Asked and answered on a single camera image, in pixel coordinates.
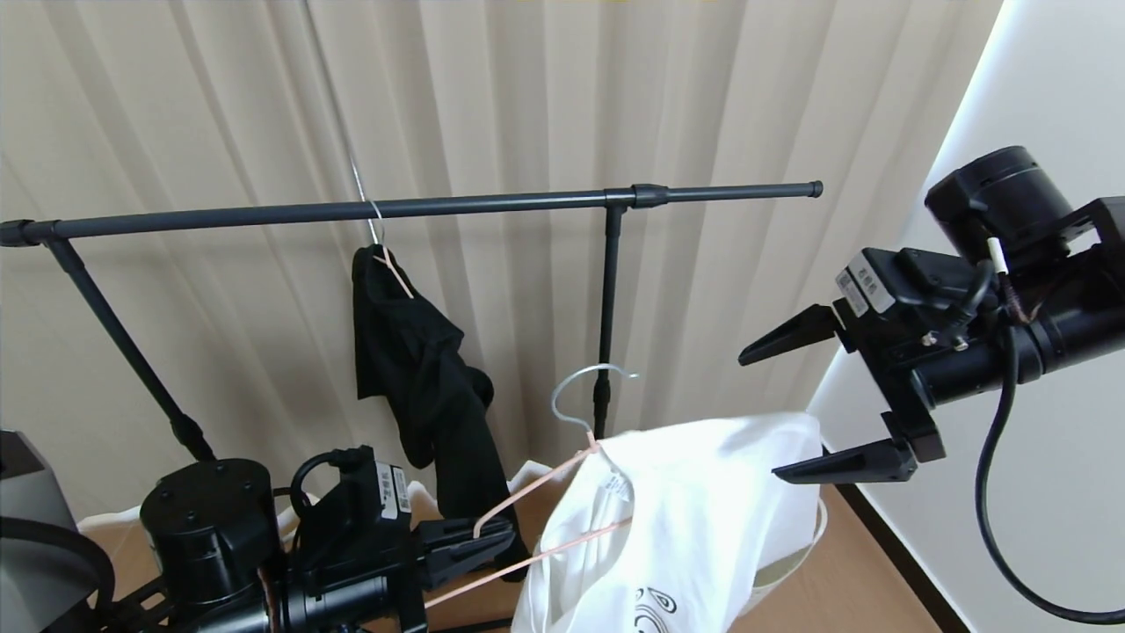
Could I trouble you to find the white garment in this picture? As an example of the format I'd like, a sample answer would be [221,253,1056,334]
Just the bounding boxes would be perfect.
[512,411,827,633]

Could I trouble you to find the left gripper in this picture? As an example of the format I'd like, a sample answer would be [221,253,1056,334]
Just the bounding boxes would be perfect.
[279,517,531,633]

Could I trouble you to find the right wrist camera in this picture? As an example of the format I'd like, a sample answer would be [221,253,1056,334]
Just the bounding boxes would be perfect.
[835,248,998,351]

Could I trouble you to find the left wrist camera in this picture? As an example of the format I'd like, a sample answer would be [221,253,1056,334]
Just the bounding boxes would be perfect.
[294,447,416,568]

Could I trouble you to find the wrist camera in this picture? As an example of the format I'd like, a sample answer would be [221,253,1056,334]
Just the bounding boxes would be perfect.
[294,447,416,568]
[835,248,998,351]

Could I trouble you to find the pink clothes hanger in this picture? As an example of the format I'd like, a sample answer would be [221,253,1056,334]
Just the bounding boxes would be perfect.
[425,363,641,608]
[367,200,414,298]

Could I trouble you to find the beige curtain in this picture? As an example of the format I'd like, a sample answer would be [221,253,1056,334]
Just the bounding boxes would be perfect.
[0,0,1003,528]

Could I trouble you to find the black clothes rack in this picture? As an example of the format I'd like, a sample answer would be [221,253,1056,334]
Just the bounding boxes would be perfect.
[0,182,824,633]

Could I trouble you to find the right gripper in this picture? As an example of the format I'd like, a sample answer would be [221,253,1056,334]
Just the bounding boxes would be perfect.
[738,299,1125,485]

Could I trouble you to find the black shorts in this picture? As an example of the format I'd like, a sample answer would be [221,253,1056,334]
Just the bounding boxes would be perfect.
[352,244,534,583]

